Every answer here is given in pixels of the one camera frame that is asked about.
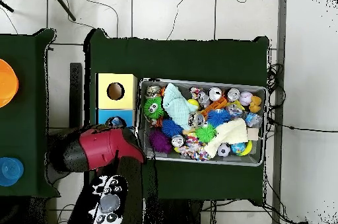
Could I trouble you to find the dark green table cloth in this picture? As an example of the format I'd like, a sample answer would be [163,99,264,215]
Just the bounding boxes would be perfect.
[83,28,270,206]

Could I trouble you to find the orange plastic tray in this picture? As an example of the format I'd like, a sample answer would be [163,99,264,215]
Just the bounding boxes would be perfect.
[201,96,228,115]

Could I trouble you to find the mint green cloth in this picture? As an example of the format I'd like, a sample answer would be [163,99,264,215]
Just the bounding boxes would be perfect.
[162,83,199,131]

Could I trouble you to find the grey floor strip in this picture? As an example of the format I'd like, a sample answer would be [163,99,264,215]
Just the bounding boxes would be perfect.
[271,0,288,224]

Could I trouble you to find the black cable bundle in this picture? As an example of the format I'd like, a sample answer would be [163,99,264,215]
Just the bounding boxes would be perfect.
[265,62,287,135]

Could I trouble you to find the black upright panel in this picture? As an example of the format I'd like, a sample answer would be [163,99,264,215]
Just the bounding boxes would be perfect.
[69,62,83,130]

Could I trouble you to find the cream knit cloth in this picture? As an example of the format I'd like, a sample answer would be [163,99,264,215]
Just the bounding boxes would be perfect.
[204,117,249,159]

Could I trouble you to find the wooden box with three holes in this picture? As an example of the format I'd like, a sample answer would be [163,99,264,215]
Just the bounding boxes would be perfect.
[94,72,138,130]

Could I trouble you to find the purple spiky ball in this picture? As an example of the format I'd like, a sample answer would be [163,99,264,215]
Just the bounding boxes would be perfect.
[148,128,174,154]

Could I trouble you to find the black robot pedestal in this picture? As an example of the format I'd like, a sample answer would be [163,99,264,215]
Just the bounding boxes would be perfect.
[143,198,205,224]

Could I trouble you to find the white baseball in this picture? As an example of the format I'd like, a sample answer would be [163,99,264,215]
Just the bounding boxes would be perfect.
[239,91,254,106]

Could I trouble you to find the silver wire mesh bin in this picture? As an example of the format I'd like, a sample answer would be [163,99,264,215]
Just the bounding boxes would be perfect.
[135,77,269,167]

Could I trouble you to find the crushed clear bottle blue label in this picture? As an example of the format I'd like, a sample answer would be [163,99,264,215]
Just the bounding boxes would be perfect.
[106,116,127,128]

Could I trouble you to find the green spiky toy with eyes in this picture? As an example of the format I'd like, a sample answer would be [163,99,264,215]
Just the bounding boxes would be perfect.
[143,96,166,120]

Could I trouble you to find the thin black floor cable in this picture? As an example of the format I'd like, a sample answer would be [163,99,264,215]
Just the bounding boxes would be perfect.
[266,119,338,133]

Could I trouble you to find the black tripod leg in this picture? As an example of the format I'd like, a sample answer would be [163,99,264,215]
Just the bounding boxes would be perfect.
[48,0,77,22]
[0,0,15,13]

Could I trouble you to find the blue plastic cup stack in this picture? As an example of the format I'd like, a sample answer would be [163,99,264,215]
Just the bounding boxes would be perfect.
[0,157,24,187]

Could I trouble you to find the black drink can silver top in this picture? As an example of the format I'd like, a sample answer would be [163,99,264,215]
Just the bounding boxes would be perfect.
[170,134,186,148]

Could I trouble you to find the yellow ball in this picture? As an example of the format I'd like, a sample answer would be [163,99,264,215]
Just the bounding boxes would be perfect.
[187,98,200,110]

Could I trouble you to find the crushed silver can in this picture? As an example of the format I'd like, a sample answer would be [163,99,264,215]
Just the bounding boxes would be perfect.
[187,111,206,129]

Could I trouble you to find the dark green side-table cloth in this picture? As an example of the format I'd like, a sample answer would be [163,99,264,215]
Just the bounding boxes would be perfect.
[0,28,62,199]

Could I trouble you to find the orange plastic bowl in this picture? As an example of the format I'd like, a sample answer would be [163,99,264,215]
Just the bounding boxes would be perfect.
[0,58,20,108]

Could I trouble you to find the blue spiky toy with eyes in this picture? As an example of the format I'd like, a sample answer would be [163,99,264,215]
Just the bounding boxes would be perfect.
[207,108,233,128]

